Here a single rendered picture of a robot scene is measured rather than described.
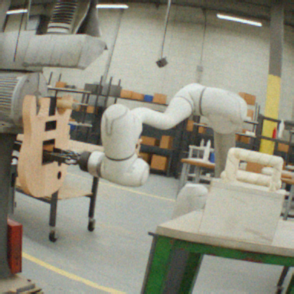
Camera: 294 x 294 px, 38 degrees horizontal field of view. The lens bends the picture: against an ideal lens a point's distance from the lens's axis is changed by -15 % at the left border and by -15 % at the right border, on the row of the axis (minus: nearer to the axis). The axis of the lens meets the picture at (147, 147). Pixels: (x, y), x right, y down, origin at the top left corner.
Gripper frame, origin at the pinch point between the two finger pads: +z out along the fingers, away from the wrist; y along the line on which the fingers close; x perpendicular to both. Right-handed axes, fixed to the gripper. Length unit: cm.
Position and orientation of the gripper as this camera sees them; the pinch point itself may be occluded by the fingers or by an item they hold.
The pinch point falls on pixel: (49, 151)
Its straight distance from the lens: 186.8
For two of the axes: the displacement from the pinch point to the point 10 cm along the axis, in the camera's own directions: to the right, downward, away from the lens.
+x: 1.2, -9.8, -1.8
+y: 3.8, -1.2, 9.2
